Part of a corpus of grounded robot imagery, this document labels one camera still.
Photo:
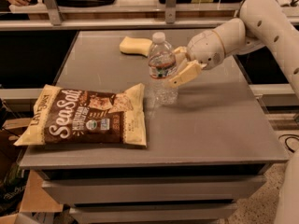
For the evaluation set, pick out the brown sea salt chip bag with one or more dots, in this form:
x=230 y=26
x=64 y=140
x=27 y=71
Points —
x=67 y=116

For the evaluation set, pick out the yellow sponge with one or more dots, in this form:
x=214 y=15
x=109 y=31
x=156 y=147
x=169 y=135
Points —
x=139 y=46

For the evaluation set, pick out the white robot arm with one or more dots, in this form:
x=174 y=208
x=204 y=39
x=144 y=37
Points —
x=258 y=21

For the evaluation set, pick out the clear plastic water bottle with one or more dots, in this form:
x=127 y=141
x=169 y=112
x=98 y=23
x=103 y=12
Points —
x=162 y=65

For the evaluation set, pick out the metal shelf bracket left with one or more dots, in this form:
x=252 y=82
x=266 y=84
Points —
x=53 y=12

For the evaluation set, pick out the metal shelf bracket middle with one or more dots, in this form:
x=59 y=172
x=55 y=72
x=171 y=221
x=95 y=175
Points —
x=170 y=11

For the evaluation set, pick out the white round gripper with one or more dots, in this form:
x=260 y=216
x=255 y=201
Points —
x=206 y=49

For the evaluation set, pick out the grey drawer cabinet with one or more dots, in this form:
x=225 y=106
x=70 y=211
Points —
x=203 y=154

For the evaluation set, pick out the cardboard box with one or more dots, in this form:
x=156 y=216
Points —
x=35 y=205

